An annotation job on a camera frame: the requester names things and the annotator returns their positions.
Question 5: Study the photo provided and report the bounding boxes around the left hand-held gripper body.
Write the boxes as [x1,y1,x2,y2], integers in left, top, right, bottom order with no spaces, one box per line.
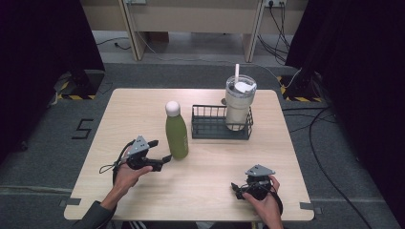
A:
[126,135,160,171]

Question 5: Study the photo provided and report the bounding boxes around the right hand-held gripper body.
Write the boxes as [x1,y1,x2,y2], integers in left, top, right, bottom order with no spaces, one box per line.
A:
[244,164,276,201]

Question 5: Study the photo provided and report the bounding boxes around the green bottle with white cap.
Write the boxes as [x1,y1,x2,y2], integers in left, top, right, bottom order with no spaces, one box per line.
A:
[164,100,189,160]

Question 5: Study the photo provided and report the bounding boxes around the black wire basket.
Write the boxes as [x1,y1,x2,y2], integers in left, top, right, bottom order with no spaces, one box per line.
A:
[190,104,254,141]

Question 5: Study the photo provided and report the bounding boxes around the cream steel tumbler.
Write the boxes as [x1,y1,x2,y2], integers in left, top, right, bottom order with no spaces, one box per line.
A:
[224,74,258,132]

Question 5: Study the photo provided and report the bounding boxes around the person's right hand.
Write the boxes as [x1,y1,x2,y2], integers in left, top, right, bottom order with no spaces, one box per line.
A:
[242,175,283,224]

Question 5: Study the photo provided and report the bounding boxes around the person's left hand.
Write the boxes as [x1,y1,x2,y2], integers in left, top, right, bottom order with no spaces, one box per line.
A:
[112,147,154,196]

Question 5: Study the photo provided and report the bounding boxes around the grey tape strip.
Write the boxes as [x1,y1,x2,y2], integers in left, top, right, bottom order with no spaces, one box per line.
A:
[58,198,82,208]
[299,201,324,215]

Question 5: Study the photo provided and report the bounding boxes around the person's black striped pants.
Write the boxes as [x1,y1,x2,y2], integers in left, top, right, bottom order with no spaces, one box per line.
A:
[120,220,204,229]

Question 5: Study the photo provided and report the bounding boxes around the stand base with hazard tape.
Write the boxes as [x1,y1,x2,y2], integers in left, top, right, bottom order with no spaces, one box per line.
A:
[52,68,107,101]
[276,73,325,104]

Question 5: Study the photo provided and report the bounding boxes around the beige wooden desk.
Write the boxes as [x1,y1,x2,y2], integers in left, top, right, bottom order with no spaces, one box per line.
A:
[79,0,309,64]

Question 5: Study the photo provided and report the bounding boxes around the black curtain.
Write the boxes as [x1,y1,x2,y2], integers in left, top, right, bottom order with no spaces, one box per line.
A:
[285,0,405,220]
[0,0,107,163]

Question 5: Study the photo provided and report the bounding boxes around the left hand-held gripper cable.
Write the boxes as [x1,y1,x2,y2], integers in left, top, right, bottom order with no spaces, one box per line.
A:
[98,138,137,186]

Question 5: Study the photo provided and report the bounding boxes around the hand-held gripper cable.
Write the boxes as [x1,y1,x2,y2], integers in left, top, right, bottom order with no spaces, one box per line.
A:
[98,138,137,186]
[269,184,285,217]

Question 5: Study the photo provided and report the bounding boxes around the right hand-held gripper cable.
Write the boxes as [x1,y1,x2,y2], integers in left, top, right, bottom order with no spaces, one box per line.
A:
[269,184,285,217]

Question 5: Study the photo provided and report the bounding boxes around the black floor cables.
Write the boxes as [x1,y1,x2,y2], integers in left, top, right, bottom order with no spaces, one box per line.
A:
[281,106,374,229]

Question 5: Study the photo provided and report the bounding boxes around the thin black floor cable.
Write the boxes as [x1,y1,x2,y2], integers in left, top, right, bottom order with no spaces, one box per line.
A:
[96,36,133,52]

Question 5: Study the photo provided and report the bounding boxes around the black cable bundle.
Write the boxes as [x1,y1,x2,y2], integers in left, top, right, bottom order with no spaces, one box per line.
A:
[256,0,292,67]

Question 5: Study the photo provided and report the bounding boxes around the white wall socket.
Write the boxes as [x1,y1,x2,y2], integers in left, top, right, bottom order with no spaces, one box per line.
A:
[264,0,288,9]

